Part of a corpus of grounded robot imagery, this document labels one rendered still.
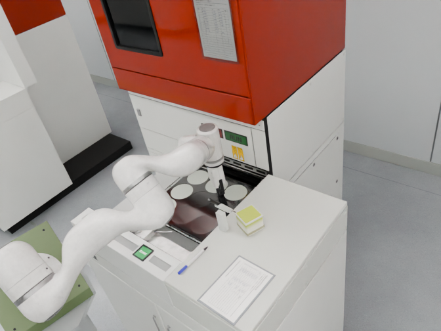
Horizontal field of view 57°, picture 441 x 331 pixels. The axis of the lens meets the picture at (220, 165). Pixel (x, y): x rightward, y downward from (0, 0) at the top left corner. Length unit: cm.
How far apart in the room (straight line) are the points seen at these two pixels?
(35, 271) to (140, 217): 30
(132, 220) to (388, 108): 229
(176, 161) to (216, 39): 48
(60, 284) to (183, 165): 45
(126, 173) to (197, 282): 43
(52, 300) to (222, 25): 95
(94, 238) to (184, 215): 59
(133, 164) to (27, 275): 39
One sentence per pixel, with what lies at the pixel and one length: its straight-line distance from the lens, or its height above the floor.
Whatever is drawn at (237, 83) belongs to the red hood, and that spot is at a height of 139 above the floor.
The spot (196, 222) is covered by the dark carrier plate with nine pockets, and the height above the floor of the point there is 90.
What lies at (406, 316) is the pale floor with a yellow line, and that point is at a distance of 244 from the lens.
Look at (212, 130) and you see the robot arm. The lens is 151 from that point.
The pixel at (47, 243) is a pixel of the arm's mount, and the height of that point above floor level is 103.
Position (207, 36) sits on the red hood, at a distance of 145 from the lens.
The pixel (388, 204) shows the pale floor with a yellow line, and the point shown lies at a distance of 297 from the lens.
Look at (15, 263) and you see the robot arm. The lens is 120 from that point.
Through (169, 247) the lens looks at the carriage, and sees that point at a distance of 160.
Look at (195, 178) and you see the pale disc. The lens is 184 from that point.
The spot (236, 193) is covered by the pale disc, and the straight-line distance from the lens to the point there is 171.
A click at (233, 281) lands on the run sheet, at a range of 133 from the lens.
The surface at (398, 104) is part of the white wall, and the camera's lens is 305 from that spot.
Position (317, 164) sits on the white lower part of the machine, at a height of 73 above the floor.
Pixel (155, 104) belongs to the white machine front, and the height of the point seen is 115.
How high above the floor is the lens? 203
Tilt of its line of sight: 37 degrees down
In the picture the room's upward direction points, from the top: 12 degrees counter-clockwise
